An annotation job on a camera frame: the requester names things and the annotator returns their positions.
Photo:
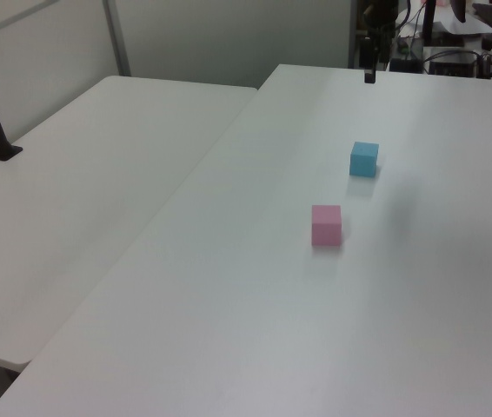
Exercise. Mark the black upright pole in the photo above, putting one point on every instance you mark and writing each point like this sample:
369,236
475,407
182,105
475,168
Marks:
428,21

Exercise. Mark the pink foam cube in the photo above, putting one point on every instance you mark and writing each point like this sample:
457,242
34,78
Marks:
326,226

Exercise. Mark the small black box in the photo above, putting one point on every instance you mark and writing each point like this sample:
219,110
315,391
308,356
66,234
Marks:
406,64

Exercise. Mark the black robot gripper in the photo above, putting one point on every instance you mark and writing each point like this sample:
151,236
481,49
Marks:
378,17

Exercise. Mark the blue foam cube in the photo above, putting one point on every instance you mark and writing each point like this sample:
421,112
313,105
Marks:
363,160

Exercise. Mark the black electronics box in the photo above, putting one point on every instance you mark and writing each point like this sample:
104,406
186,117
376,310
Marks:
452,65

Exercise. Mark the white paper sheet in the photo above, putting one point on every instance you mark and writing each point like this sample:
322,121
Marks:
459,24

